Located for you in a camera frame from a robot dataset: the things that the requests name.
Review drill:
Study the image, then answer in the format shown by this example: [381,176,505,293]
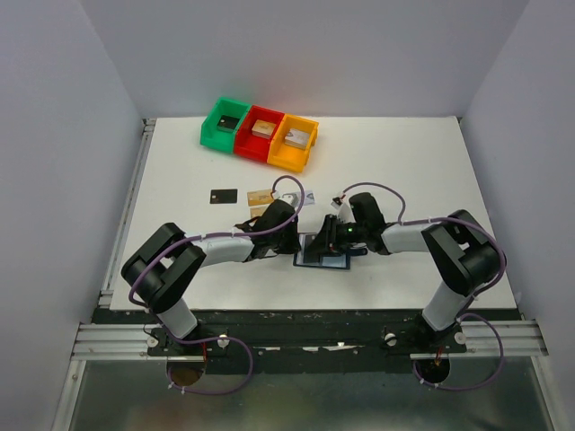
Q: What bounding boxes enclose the gold credit card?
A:
[247,189,274,207]
[250,206,268,218]

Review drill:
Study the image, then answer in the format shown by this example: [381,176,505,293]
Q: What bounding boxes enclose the navy blue card holder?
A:
[293,233,367,270]

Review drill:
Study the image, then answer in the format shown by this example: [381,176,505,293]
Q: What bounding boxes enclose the light blue VIP card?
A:
[298,190,315,207]

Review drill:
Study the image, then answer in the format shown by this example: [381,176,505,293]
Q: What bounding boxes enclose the black credit card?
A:
[209,189,238,205]
[296,233,320,266]

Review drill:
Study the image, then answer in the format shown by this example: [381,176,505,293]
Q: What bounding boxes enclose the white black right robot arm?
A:
[303,192,507,349]

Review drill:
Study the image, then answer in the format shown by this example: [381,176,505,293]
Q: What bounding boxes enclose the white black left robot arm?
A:
[120,199,301,344]

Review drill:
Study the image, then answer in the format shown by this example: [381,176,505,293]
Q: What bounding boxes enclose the yellow plastic bin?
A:
[267,114,319,172]

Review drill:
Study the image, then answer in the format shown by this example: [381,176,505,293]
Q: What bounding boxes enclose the red plastic bin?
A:
[234,105,285,163]

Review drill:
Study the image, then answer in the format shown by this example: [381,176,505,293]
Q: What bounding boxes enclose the metal block in yellow bin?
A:
[285,128,311,149]

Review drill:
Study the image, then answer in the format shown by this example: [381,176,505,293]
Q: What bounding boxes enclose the metal block in red bin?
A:
[252,119,276,139]

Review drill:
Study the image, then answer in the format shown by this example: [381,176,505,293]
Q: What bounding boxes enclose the green plastic bin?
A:
[200,97,252,154]

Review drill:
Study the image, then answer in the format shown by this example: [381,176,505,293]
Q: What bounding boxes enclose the metal block in green bin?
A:
[217,115,239,133]

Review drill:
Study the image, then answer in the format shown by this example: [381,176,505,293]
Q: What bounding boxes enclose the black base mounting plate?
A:
[92,307,495,376]

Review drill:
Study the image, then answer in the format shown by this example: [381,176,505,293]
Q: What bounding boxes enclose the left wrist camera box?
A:
[271,191,301,208]

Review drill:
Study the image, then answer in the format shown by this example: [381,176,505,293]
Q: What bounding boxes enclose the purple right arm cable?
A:
[341,181,507,391]

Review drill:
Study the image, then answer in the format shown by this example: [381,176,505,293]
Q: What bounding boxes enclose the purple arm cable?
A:
[341,181,507,391]
[128,175,307,396]

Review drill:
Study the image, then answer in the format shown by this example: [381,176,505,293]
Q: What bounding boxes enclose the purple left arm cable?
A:
[128,175,307,396]

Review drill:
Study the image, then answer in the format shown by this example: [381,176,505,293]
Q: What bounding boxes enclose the aluminium rail frame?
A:
[49,117,158,431]

